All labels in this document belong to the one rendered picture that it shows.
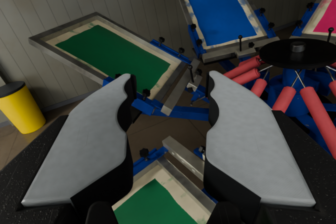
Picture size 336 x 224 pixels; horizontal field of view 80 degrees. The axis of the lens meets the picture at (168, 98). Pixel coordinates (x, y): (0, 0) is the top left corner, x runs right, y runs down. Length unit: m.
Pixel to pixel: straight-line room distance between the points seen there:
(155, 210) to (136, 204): 0.09
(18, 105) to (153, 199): 2.95
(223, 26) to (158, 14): 2.26
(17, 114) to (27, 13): 1.47
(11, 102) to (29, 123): 0.42
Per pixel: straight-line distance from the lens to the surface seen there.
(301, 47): 1.06
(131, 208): 0.94
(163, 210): 0.90
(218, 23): 1.85
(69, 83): 3.99
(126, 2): 3.77
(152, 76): 1.29
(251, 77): 1.05
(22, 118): 3.70
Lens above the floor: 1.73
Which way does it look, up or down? 32 degrees down
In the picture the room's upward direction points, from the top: 13 degrees counter-clockwise
